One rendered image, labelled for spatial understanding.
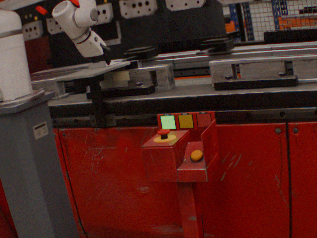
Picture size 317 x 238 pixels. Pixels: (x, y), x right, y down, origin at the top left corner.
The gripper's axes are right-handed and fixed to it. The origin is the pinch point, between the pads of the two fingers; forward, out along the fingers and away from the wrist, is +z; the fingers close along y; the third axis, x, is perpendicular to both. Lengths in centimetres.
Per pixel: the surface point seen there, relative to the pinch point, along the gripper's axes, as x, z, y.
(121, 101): 15.9, 7.0, -11.1
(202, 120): 27, 5, -47
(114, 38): -10.1, -1.6, -3.5
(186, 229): 58, 25, -41
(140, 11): -13.6, -11.0, -19.4
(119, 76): 1.5, 8.5, -4.1
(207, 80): -272, 344, 129
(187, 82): -271, 344, 161
